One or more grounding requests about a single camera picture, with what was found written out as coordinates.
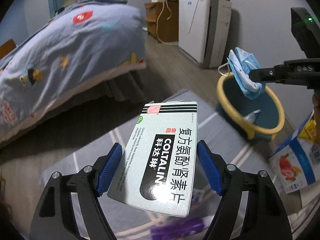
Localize white green medicine box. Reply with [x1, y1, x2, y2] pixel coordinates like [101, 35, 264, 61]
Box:
[107, 101, 198, 217]

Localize clear plastic bag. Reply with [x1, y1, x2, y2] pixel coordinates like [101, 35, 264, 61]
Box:
[244, 109, 261, 124]

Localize purple wrapper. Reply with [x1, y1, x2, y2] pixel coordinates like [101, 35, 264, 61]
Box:
[151, 218, 204, 240]

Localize yellow rimmed teal trash bin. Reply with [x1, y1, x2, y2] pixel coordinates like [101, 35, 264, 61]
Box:
[216, 74, 285, 141]

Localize blue white strawberry box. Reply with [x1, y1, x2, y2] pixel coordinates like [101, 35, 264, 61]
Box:
[268, 129, 320, 195]

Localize white grey air purifier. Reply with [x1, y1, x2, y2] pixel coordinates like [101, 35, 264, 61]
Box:
[178, 0, 232, 69]

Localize blue cartoon print duvet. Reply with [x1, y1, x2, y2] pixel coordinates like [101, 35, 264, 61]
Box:
[1, 0, 146, 142]

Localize wooden side cabinet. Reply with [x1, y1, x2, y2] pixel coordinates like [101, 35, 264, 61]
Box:
[144, 1, 178, 43]

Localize white power cable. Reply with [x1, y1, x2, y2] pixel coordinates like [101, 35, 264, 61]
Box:
[155, 0, 180, 46]

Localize wooden bed frame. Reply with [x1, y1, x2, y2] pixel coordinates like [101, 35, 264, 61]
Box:
[0, 39, 17, 59]

